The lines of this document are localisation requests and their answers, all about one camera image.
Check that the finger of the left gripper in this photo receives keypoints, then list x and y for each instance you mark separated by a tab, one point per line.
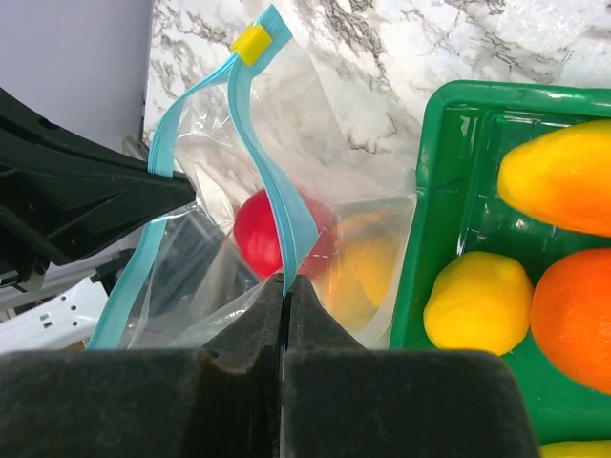
68	198

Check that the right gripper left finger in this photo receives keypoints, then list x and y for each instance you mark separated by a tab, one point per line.
217	400

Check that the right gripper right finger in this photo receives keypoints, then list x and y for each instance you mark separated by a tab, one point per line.
344	400

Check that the orange peach with leaf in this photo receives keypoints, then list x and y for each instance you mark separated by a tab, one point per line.
358	279

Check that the yellow lemon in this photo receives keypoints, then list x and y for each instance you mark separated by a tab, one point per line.
479	301

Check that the clear zip top bag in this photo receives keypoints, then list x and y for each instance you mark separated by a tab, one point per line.
273	177

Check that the green plastic tray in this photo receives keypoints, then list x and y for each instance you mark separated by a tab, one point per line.
468	127

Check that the orange fruit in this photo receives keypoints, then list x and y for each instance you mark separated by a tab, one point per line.
570	317

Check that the yellow banana bunch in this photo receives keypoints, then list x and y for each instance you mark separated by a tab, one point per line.
577	449

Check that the yellow orange mango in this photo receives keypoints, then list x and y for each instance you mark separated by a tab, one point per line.
562	178

